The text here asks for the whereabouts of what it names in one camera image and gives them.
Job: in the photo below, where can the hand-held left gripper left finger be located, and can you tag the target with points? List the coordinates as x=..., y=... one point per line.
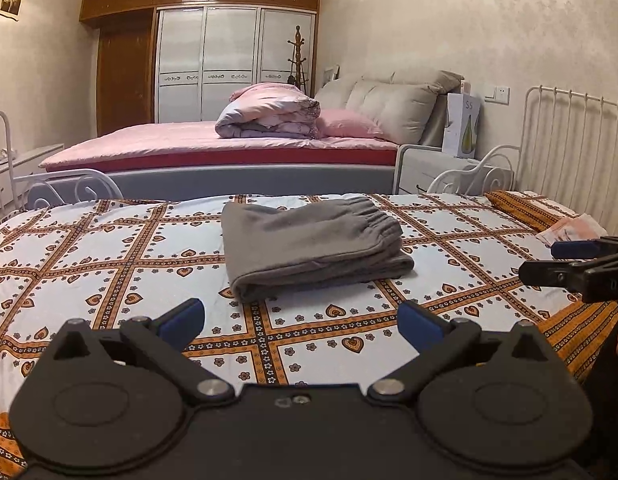
x=181, y=317

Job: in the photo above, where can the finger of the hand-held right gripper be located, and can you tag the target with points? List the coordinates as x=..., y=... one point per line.
x=574, y=249
x=549, y=272

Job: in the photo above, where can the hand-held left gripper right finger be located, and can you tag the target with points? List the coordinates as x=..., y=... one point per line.
x=414, y=322

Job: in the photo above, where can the grey pants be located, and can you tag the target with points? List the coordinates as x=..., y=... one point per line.
x=299, y=245

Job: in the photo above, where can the pink folded cloth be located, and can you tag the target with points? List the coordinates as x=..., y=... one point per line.
x=571, y=230

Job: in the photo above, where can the orange patterned pillow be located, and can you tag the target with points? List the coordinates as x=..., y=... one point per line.
x=534, y=207

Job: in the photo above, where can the orange heart patterned bedsheet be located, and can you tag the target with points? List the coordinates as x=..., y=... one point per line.
x=139, y=260

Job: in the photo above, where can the grey bed base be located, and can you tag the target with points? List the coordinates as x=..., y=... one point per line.
x=239, y=180

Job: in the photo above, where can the white nightstand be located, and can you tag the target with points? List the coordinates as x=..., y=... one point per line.
x=429, y=165

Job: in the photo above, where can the white box with picture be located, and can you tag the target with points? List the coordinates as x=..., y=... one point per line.
x=461, y=125

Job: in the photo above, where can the pink sheeted mattress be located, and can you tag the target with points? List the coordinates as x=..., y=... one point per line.
x=164, y=142

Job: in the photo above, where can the pink pillow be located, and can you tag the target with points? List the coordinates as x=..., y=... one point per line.
x=349, y=122

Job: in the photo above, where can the beige padded headboard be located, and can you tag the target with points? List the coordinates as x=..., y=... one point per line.
x=394, y=107

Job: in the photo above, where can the white dresser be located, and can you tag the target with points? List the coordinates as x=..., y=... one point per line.
x=34, y=157

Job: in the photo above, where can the folded pink quilt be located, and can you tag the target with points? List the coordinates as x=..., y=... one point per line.
x=269, y=112

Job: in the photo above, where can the brown wooden cabinet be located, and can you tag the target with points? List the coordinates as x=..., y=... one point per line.
x=124, y=75

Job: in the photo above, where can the white wardrobe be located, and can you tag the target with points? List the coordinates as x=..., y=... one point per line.
x=229, y=65

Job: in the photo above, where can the wooden coat rack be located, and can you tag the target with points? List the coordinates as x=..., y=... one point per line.
x=298, y=60

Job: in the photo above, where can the white metal bed frame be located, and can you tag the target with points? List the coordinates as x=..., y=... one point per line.
x=527, y=130

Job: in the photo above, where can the white wall socket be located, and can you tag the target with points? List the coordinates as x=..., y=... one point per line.
x=498, y=93

